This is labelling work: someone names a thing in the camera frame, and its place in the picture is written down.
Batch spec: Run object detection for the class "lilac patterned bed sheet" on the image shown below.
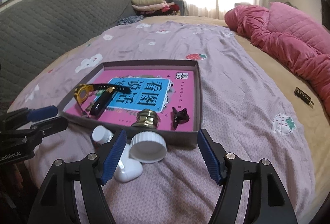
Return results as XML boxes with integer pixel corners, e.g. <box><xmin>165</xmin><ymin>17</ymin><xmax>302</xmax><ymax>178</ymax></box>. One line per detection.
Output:
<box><xmin>11</xmin><ymin>22</ymin><xmax>316</xmax><ymax>223</ymax></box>

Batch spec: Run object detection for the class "yellow black wrist watch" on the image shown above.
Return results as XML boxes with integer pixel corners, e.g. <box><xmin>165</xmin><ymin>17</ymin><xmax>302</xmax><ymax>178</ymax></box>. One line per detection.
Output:
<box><xmin>74</xmin><ymin>83</ymin><xmax>131</xmax><ymax>118</ymax></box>

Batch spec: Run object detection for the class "black triangular prism box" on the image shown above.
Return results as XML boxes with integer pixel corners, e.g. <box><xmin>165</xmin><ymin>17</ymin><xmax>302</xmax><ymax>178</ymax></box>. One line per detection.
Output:
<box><xmin>90</xmin><ymin>87</ymin><xmax>115</xmax><ymax>118</ymax></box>

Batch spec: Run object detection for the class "stack of folded clothes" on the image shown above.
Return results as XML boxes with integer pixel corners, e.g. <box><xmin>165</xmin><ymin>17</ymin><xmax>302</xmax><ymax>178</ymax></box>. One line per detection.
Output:
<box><xmin>131</xmin><ymin>0</ymin><xmax>187</xmax><ymax>17</ymax></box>

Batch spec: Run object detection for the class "pink quilted duvet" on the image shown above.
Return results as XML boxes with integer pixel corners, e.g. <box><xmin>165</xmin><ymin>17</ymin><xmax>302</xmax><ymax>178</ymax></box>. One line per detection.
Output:
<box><xmin>224</xmin><ymin>2</ymin><xmax>329</xmax><ymax>110</ymax></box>

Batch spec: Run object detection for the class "shallow grey cardboard box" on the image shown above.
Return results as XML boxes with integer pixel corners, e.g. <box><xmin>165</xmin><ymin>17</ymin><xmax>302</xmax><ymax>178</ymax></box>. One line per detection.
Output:
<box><xmin>58</xmin><ymin>60</ymin><xmax>202</xmax><ymax>148</ymax></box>

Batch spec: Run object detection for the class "wall mounted black television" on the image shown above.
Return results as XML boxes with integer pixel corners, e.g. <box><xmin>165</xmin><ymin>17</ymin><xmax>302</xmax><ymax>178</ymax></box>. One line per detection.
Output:
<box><xmin>321</xmin><ymin>0</ymin><xmax>330</xmax><ymax>29</ymax></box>

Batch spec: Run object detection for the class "small black remote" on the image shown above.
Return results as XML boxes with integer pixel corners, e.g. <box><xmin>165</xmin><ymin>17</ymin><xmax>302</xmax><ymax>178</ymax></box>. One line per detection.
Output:
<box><xmin>294</xmin><ymin>87</ymin><xmax>314</xmax><ymax>108</ymax></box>

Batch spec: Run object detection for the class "grey quilted headboard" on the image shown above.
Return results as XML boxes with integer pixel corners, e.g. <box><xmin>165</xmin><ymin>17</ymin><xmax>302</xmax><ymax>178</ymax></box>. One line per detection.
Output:
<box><xmin>1</xmin><ymin>0</ymin><xmax>135</xmax><ymax>113</ymax></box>

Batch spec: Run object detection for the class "large white bottle cap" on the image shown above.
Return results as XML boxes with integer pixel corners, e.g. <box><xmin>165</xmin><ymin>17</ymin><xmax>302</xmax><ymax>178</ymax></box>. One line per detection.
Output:
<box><xmin>129</xmin><ymin>131</ymin><xmax>167</xmax><ymax>163</ymax></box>

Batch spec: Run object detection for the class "black hair claw clip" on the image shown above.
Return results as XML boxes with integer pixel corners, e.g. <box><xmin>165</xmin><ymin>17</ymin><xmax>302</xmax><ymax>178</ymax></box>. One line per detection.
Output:
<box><xmin>172</xmin><ymin>107</ymin><xmax>190</xmax><ymax>130</ymax></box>

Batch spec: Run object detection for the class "beige mattress cover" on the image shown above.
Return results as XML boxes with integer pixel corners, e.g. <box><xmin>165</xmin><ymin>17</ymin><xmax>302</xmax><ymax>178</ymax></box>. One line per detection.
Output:
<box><xmin>139</xmin><ymin>14</ymin><xmax>330</xmax><ymax>224</ymax></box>

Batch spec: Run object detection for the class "white earbuds case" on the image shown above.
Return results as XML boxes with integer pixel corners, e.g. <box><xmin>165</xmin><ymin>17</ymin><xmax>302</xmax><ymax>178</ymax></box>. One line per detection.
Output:
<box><xmin>114</xmin><ymin>144</ymin><xmax>143</xmax><ymax>183</ymax></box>

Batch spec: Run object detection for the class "brass metal fitting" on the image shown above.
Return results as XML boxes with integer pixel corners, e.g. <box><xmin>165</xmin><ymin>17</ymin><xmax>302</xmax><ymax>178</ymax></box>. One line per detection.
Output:
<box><xmin>132</xmin><ymin>109</ymin><xmax>160</xmax><ymax>129</ymax></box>

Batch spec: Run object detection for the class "pink Chinese workbook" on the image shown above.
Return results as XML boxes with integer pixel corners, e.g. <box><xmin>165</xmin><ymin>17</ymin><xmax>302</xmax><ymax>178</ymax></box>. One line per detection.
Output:
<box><xmin>62</xmin><ymin>68</ymin><xmax>195</xmax><ymax>132</ymax></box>

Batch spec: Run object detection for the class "small white pill bottle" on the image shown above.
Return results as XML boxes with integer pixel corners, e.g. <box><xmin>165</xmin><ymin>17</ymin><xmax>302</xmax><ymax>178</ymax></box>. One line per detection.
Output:
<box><xmin>92</xmin><ymin>125</ymin><xmax>114</xmax><ymax>145</ymax></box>

